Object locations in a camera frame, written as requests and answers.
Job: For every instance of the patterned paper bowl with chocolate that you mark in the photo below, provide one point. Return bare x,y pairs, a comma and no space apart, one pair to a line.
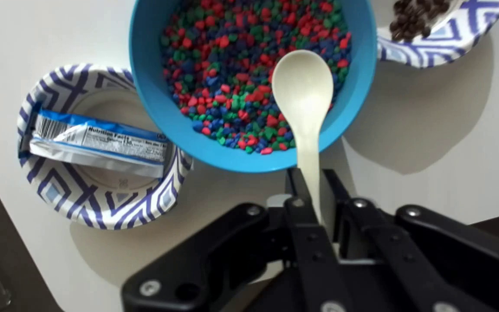
463,28

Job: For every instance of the white plastic spoon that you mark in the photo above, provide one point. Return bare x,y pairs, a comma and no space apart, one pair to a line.
302,92

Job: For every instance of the colourful gravel pieces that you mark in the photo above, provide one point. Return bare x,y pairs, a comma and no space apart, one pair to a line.
221,70

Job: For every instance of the patterned paper bowl with packet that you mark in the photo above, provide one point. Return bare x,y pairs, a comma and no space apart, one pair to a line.
87,196

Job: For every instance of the blue bowl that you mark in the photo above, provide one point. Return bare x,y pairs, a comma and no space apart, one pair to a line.
151,98

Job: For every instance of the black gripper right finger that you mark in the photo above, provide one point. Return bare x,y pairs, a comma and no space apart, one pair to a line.
434,260

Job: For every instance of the blue white snack packet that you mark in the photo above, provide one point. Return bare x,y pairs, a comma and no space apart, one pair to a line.
99,144

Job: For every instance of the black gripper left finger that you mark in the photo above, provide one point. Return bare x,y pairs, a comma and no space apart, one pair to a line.
215,260

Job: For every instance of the dark chocolate pieces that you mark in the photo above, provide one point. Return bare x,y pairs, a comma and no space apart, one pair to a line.
415,18

